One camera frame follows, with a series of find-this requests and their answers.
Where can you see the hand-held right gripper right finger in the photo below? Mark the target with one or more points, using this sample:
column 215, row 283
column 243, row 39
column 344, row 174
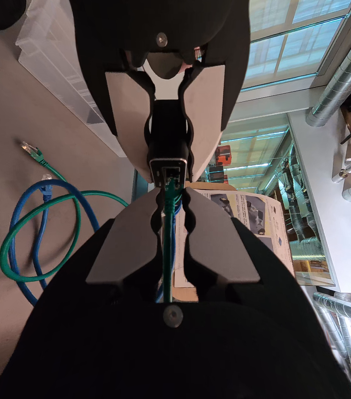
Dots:
column 222, row 249

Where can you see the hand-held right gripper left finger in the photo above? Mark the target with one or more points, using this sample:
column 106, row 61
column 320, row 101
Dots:
column 125, row 249

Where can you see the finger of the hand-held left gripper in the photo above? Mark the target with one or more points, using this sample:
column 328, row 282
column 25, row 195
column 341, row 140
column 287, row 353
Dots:
column 128, row 118
column 208, row 112

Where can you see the black ethernet adapter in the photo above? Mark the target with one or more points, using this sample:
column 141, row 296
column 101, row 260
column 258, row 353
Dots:
column 167, row 137

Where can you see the orange box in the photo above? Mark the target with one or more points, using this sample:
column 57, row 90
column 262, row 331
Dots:
column 223, row 155

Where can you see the printed instruction sheet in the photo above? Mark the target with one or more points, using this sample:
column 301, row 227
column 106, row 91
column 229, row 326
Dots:
column 256, row 212

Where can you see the cardboard board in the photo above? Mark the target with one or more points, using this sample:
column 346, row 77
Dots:
column 213, row 186

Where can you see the clear plastic box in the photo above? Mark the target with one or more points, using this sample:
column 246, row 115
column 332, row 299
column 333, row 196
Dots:
column 54, row 62

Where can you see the glass window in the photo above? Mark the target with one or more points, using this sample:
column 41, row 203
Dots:
column 300, row 37

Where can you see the silver ventilation duct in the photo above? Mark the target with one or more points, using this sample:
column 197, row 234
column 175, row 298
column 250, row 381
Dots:
column 343, row 327
column 340, row 78

